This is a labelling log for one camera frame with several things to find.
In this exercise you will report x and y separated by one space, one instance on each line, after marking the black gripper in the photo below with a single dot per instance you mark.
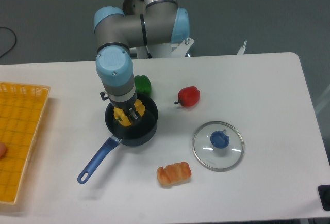
123 100

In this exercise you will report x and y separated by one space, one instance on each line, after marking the yellow bell pepper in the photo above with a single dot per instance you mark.
123 119

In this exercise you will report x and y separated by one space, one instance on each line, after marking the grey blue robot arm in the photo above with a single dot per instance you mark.
163 21

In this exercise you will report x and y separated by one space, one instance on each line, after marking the green bell pepper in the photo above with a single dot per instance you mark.
143 85

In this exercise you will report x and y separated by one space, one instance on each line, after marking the red bell pepper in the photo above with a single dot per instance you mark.
188 97

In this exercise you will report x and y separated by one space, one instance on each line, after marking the orange bread loaf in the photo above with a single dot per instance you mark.
173 174

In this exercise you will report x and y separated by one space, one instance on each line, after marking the glass lid blue knob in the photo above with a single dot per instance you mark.
218 146

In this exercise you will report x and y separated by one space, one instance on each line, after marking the yellow plastic basket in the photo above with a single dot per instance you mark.
22 108

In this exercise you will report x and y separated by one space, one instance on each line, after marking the peach object in basket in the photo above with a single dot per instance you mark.
3 149

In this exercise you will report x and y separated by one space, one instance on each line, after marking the black device at table edge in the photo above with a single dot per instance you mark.
324 194

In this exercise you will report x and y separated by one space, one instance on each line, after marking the dark pot blue handle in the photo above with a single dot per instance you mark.
134 135

